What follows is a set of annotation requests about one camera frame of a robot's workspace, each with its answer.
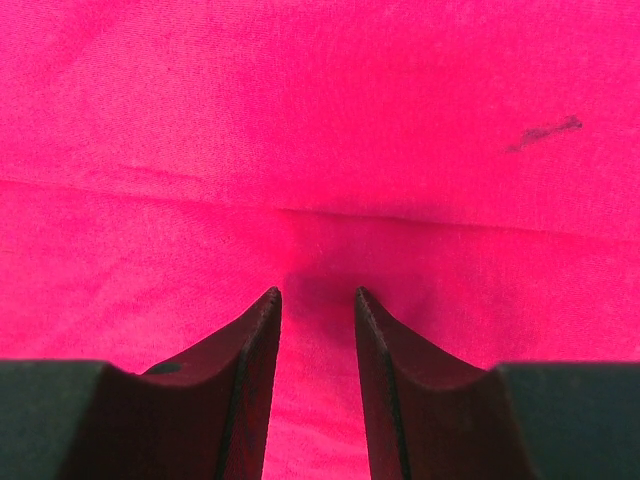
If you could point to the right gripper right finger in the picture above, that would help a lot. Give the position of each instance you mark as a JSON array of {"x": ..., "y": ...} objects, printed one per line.
[{"x": 430, "y": 415}]

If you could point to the magenta t shirt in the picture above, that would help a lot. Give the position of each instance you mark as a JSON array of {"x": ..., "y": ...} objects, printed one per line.
[{"x": 474, "y": 164}]

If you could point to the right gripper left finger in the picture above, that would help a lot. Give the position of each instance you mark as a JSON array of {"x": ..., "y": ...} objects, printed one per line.
[{"x": 201, "y": 414}]

